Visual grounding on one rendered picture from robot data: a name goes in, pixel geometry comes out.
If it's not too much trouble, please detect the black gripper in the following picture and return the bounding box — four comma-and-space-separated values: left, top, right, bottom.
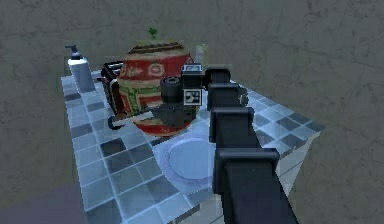
107, 75, 198, 131

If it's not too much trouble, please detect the red patterned jar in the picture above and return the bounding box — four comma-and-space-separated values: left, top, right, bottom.
117, 41, 202, 138

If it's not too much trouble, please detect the white round plate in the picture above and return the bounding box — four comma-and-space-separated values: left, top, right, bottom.
152, 134, 222, 196

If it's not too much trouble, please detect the blue tiled counter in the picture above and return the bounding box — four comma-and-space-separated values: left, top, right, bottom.
60, 71, 326, 224

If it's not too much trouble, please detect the white soap dispenser bottle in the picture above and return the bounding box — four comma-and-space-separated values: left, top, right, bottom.
64, 44, 96, 94

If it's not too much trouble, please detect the green plant sprig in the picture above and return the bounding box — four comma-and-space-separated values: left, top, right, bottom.
147, 27, 160, 41

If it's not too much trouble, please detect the clear drinking glass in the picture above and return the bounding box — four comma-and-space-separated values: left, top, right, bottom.
194, 42, 210, 66

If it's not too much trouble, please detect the dark grey round object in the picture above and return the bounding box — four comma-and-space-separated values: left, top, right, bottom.
237, 84, 251, 108

